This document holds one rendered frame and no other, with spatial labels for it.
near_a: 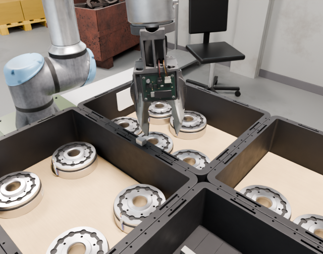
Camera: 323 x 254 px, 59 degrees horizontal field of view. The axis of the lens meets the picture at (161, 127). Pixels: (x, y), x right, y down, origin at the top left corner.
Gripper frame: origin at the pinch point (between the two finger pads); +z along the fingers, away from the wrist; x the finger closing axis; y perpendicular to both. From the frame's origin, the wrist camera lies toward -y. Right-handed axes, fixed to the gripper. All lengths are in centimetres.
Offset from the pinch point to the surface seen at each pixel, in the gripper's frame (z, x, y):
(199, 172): 5.9, 6.5, 7.8
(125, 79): 18, -18, -85
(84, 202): 14.0, -17.1, 4.8
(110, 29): 24, -53, -275
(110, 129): 3.2, -11.5, -6.3
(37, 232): 14.1, -24.6, 11.7
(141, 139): 3.0, -4.4, -0.9
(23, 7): 5, -208, -433
